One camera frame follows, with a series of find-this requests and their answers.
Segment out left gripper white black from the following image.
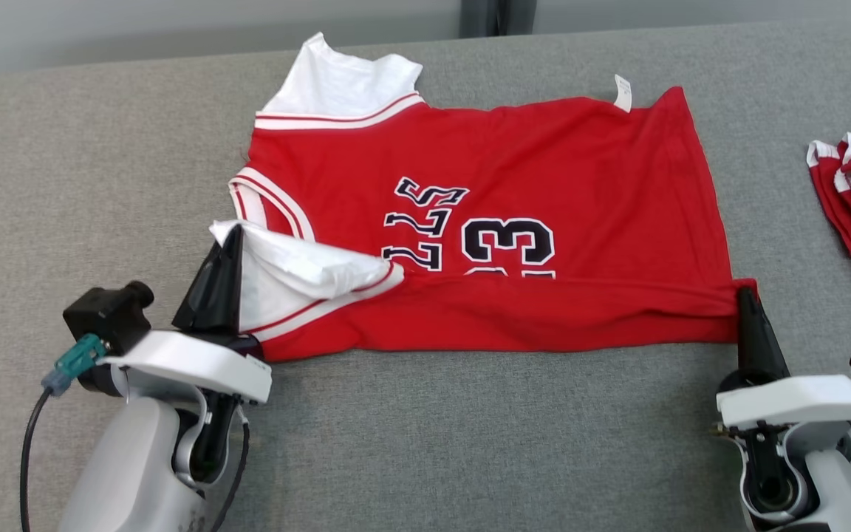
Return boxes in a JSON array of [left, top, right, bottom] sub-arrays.
[[100, 224, 273, 403]]

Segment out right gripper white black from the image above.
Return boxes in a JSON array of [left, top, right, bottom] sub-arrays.
[[716, 287, 851, 431]]

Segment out red jersey number 23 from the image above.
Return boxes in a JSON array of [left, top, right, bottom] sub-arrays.
[[209, 32, 759, 363]]

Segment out grey fabric sofa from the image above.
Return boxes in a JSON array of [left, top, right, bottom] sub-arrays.
[[0, 21, 851, 532]]

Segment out grey metal stand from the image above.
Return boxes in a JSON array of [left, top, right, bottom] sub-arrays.
[[460, 0, 537, 38]]

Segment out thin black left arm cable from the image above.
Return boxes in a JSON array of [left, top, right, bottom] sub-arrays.
[[210, 420, 252, 532]]

